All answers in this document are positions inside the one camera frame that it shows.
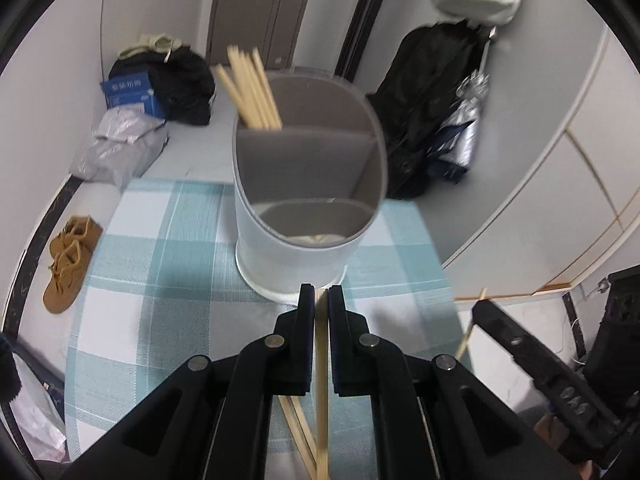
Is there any white plastic bag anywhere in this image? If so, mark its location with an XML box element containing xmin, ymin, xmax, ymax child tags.
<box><xmin>7</xmin><ymin>352</ymin><xmax>68</xmax><ymax>463</ymax></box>

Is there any tan suede shoe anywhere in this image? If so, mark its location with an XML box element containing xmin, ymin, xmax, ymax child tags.
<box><xmin>55</xmin><ymin>215</ymin><xmax>103</xmax><ymax>261</ymax></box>
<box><xmin>41</xmin><ymin>240</ymin><xmax>93</xmax><ymax>315</ymax></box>

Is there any dark cloth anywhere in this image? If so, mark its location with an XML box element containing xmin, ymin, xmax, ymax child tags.
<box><xmin>0</xmin><ymin>332</ymin><xmax>22</xmax><ymax>402</ymax></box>

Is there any grey divided utensil holder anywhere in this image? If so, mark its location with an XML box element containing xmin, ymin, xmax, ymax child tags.
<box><xmin>232</xmin><ymin>66</ymin><xmax>390</xmax><ymax>303</ymax></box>

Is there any wooden chopstick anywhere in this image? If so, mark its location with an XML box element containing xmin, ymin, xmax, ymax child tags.
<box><xmin>239</xmin><ymin>50</ymin><xmax>275</xmax><ymax>129</ymax></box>
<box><xmin>456</xmin><ymin>287</ymin><xmax>488</xmax><ymax>361</ymax></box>
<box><xmin>227</xmin><ymin>46</ymin><xmax>266</xmax><ymax>128</ymax></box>
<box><xmin>251</xmin><ymin>48</ymin><xmax>283</xmax><ymax>130</ymax></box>
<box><xmin>210</xmin><ymin>64</ymin><xmax>256</xmax><ymax>126</ymax></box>

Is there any black bag with beige cloth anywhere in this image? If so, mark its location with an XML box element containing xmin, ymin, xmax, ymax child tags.
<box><xmin>109</xmin><ymin>46</ymin><xmax>217</xmax><ymax>127</ymax></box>

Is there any white cabinet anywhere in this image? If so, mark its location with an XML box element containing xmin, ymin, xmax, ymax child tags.
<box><xmin>440</xmin><ymin>25</ymin><xmax>640</xmax><ymax>301</ymax></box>

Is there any silver folded umbrella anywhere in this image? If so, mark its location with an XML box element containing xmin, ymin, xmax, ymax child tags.
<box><xmin>430</xmin><ymin>72</ymin><xmax>491</xmax><ymax>183</ymax></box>

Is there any black backpack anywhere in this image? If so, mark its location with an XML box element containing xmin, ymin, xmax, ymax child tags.
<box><xmin>367</xmin><ymin>20</ymin><xmax>493</xmax><ymax>200</ymax></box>

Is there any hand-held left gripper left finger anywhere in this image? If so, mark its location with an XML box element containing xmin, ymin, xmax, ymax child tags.
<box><xmin>60</xmin><ymin>284</ymin><xmax>317</xmax><ymax>480</ymax></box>

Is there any teal checkered mat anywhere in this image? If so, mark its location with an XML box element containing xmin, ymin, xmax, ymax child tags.
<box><xmin>64</xmin><ymin>179</ymin><xmax>473</xmax><ymax>480</ymax></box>

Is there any large grey plastic parcel bag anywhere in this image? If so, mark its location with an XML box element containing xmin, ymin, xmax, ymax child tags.
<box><xmin>70</xmin><ymin>125</ymin><xmax>168</xmax><ymax>192</ymax></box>

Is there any grey brown door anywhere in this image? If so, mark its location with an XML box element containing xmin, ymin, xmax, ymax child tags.
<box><xmin>205</xmin><ymin>0</ymin><xmax>321</xmax><ymax>73</ymax></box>

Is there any blue cardboard box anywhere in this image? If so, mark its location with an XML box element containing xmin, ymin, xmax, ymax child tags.
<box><xmin>100</xmin><ymin>75</ymin><xmax>166</xmax><ymax>120</ymax></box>

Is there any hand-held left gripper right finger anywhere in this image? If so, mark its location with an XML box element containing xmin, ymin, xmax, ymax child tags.
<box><xmin>327</xmin><ymin>285</ymin><xmax>583</xmax><ymax>480</ymax></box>

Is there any beige cloth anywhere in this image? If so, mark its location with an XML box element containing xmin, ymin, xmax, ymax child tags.
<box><xmin>119</xmin><ymin>34</ymin><xmax>181</xmax><ymax>63</ymax></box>

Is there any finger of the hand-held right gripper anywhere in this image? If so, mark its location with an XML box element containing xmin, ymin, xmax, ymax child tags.
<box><xmin>472</xmin><ymin>299</ymin><xmax>626</xmax><ymax>466</ymax></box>

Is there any black tripod stand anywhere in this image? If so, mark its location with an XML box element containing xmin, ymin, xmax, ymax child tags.
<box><xmin>334</xmin><ymin>0</ymin><xmax>411</xmax><ymax>83</ymax></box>

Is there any small grey plastic parcel bag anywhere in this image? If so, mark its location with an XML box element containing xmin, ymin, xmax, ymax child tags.
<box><xmin>92</xmin><ymin>109</ymin><xmax>166</xmax><ymax>143</ymax></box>

